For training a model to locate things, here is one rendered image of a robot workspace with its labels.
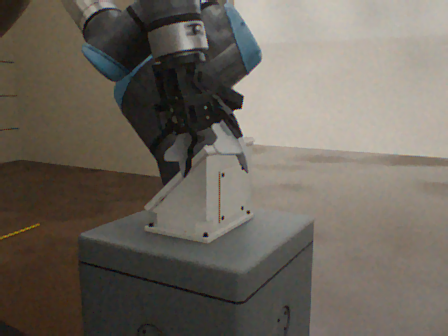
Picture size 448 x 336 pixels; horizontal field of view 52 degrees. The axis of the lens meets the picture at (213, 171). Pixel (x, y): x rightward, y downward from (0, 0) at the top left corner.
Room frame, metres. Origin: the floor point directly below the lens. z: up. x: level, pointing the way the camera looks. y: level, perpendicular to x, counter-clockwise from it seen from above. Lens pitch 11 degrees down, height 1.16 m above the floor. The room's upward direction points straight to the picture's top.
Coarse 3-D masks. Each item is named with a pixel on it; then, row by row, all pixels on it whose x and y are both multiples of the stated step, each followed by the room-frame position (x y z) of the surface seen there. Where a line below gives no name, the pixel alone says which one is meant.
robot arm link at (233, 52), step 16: (208, 0) 1.04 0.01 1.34; (208, 16) 1.01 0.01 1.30; (224, 16) 1.01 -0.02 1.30; (240, 16) 1.00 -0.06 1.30; (208, 32) 1.00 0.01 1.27; (224, 32) 0.99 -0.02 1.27; (240, 32) 0.99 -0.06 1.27; (208, 48) 0.99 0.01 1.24; (224, 48) 0.99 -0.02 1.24; (240, 48) 0.99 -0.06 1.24; (256, 48) 1.01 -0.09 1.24; (208, 64) 0.99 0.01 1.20; (224, 64) 0.99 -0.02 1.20; (240, 64) 1.01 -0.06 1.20; (256, 64) 1.04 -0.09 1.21; (224, 80) 1.01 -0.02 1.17; (240, 80) 1.05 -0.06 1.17
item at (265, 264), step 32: (128, 224) 1.00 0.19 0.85; (256, 224) 1.00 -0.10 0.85; (288, 224) 1.00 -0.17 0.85; (96, 256) 0.91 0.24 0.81; (128, 256) 0.86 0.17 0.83; (160, 256) 0.82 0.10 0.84; (192, 256) 0.81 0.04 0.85; (224, 256) 0.81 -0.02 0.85; (256, 256) 0.81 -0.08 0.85; (288, 256) 0.92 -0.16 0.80; (96, 288) 0.91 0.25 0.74; (128, 288) 0.86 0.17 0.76; (160, 288) 0.82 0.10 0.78; (192, 288) 0.79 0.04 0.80; (224, 288) 0.75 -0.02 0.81; (256, 288) 0.79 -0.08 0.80; (288, 288) 0.93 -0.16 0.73; (96, 320) 0.91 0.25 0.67; (128, 320) 0.86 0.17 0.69; (160, 320) 0.82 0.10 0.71; (192, 320) 0.79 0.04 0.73; (224, 320) 0.75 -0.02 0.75; (256, 320) 0.79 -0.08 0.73; (288, 320) 0.94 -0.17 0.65
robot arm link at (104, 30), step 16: (64, 0) 0.94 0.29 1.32; (80, 0) 0.91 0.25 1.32; (96, 0) 0.90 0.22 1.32; (112, 0) 0.94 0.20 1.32; (80, 16) 0.90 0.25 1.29; (96, 16) 0.87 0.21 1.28; (112, 16) 0.87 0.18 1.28; (128, 16) 0.85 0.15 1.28; (96, 32) 0.86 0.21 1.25; (112, 32) 0.84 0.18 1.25; (128, 32) 0.84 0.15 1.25; (144, 32) 0.84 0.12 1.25; (96, 48) 0.84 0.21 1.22; (112, 48) 0.84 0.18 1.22; (128, 48) 0.84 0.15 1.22; (144, 48) 0.85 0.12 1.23; (96, 64) 0.84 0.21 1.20; (112, 64) 0.84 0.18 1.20; (128, 64) 0.86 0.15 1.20; (112, 80) 0.87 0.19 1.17
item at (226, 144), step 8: (216, 128) 0.72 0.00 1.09; (224, 128) 0.73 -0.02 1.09; (216, 136) 0.71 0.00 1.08; (224, 136) 0.72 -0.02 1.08; (232, 136) 0.72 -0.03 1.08; (216, 144) 0.69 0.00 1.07; (224, 144) 0.70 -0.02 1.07; (232, 144) 0.71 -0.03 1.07; (240, 144) 0.71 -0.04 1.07; (224, 152) 0.69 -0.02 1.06; (232, 152) 0.70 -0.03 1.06; (240, 152) 0.71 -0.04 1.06; (240, 160) 0.71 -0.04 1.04; (248, 160) 0.71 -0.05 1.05; (248, 168) 0.71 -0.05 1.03
